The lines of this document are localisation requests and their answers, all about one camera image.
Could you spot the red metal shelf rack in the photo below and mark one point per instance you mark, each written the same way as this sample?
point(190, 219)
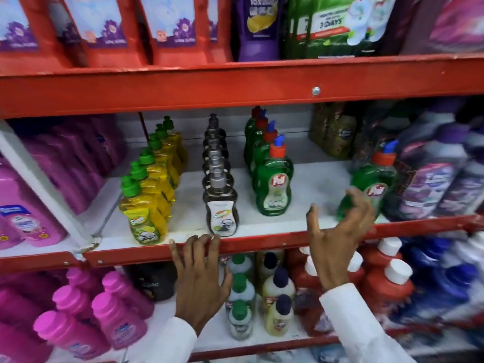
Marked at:
point(227, 86)

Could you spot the yellow bottle with dark cap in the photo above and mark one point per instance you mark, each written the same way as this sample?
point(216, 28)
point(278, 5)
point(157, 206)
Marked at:
point(279, 285)
point(279, 317)
point(269, 262)

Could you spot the person's left thumb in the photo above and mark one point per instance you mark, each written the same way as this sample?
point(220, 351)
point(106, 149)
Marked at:
point(227, 283)

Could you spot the light blue packet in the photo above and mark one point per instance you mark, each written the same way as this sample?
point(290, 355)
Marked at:
point(329, 355)

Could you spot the person's left middle finger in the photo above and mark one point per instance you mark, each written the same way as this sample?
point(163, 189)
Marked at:
point(201, 251)

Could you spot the black bottle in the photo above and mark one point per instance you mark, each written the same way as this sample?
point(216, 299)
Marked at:
point(155, 281)

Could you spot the row of dark pump bottles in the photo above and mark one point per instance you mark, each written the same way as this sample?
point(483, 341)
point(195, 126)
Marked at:
point(220, 207)

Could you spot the group of small pink bottles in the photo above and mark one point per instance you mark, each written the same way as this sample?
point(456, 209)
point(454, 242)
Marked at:
point(75, 317)

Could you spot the green dish soap bottle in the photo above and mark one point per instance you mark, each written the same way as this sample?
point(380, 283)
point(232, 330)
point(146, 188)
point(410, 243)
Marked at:
point(372, 177)
point(262, 151)
point(274, 188)
point(249, 124)
point(252, 141)

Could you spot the pink purple softener pouch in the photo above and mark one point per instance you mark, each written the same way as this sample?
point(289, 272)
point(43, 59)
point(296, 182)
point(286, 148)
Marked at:
point(453, 26)

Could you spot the group of blue detergent bottles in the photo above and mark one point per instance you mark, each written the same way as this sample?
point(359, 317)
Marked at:
point(442, 275)

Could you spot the person's left forearm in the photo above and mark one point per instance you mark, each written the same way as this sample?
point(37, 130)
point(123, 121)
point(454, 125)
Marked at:
point(176, 342)

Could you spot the olive refill pouch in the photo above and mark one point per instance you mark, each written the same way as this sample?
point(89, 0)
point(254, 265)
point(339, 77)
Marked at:
point(334, 132)

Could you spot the person's left little finger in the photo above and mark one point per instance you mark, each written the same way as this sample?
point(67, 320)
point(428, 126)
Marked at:
point(176, 257)

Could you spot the red detergent pouch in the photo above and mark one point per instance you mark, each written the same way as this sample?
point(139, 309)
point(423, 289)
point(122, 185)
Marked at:
point(106, 33)
point(219, 37)
point(22, 52)
point(174, 30)

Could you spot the cluster of red white-capped bottles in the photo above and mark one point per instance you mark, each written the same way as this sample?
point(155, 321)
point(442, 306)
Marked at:
point(383, 291)

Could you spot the green detergent pouch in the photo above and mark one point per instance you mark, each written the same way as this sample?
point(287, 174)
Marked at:
point(325, 30)

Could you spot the large pink detergent jugs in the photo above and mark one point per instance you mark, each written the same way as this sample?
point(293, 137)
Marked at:
point(56, 173)

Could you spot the person's right hand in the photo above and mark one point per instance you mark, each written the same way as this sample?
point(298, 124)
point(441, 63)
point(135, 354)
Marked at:
point(334, 257)

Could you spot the purple refill pouch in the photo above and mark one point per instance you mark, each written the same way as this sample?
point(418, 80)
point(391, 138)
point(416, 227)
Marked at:
point(259, 33)

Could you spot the row of yellow soap bottles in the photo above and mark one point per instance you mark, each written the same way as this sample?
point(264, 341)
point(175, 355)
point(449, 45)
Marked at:
point(149, 200)

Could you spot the group of purple-capped softener bottles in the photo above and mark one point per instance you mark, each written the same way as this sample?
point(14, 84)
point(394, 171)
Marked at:
point(435, 173)

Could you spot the person's left hand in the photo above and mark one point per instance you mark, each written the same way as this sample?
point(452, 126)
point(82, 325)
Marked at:
point(198, 291)

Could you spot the white bottle with green cap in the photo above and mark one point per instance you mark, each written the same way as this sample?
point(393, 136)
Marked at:
point(240, 323)
point(241, 289)
point(239, 263)

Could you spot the person's right thumb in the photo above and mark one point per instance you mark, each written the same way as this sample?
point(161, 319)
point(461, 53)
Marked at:
point(314, 226)

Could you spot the person's right forearm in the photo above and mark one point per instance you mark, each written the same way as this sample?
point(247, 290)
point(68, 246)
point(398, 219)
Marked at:
point(355, 325)

